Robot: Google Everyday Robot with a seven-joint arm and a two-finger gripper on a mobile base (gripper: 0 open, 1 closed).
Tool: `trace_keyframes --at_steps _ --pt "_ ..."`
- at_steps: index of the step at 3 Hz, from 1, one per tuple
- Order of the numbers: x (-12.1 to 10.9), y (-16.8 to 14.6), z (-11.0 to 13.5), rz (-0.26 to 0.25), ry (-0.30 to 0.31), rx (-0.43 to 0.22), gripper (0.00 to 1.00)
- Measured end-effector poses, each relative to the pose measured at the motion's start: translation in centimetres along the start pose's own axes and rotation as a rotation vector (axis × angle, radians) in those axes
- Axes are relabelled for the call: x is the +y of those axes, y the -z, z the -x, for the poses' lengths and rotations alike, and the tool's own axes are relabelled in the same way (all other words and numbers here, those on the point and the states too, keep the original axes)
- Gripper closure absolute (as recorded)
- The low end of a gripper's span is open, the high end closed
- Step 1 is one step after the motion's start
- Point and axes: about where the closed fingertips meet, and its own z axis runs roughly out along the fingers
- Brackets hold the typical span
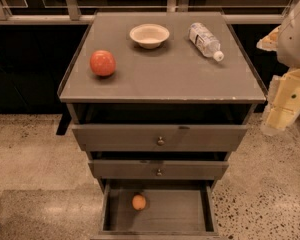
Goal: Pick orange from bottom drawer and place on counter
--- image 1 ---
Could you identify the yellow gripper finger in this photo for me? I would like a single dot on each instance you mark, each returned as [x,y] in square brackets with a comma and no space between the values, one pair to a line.
[270,41]
[283,103]

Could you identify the small orange fruit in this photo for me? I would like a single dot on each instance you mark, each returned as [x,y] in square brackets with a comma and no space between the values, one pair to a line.
[139,202]

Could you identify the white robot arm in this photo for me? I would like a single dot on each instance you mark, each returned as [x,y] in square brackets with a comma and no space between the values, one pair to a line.
[288,50]

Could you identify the grey wooden drawer cabinet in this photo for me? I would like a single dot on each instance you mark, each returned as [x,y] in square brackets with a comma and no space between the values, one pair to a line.
[173,84]

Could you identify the brass top drawer knob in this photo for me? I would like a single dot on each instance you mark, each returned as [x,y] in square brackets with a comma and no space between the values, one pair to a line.
[160,141]

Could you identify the grey middle drawer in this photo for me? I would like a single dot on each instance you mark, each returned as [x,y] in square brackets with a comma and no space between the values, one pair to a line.
[146,169]

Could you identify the grey top drawer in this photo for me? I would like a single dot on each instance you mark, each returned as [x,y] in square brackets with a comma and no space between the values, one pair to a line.
[128,137]

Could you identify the clear plastic water bottle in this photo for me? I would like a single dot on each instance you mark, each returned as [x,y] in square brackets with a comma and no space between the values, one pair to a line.
[205,41]

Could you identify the beige paper bowl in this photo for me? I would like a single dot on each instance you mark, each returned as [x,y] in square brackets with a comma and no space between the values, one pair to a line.
[149,36]

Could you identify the red apple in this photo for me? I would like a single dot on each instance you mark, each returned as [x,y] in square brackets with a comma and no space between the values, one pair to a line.
[102,63]

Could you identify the metal railing with glass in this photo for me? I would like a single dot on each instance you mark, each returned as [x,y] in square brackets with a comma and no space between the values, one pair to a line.
[83,11]

